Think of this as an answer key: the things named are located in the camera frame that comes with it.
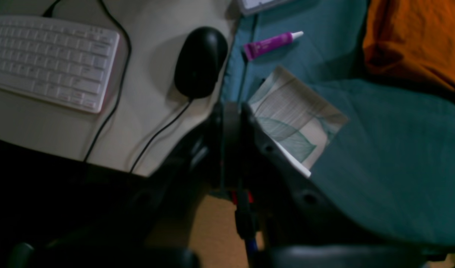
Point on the black computer mouse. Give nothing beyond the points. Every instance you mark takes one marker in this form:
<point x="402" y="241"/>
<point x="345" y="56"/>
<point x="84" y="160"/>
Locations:
<point x="200" y="61"/>

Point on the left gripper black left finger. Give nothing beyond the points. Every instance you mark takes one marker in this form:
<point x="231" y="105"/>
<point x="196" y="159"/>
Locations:
<point x="151" y="225"/>

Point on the orange black clamp tool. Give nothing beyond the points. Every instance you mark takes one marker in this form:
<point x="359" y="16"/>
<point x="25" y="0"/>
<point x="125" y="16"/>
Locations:
<point x="246" y="218"/>

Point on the leaf pattern booklet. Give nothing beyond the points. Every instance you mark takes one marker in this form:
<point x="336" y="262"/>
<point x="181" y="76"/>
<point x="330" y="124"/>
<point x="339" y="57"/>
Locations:
<point x="299" y="121"/>

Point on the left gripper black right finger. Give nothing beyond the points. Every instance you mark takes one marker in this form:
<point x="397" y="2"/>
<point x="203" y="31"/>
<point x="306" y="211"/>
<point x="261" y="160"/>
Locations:
<point x="302" y="227"/>

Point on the blue-grey table cloth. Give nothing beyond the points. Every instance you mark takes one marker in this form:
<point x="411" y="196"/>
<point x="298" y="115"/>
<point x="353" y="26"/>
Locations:
<point x="392" y="166"/>

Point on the white keyboard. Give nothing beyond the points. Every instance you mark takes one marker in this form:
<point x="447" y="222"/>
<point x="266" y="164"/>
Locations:
<point x="58" y="61"/>

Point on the orange t-shirt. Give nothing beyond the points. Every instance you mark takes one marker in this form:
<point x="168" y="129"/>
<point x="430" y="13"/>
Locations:
<point x="412" y="40"/>

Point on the purple glue tube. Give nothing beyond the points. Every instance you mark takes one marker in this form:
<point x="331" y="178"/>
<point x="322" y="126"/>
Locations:
<point x="258" y="48"/>

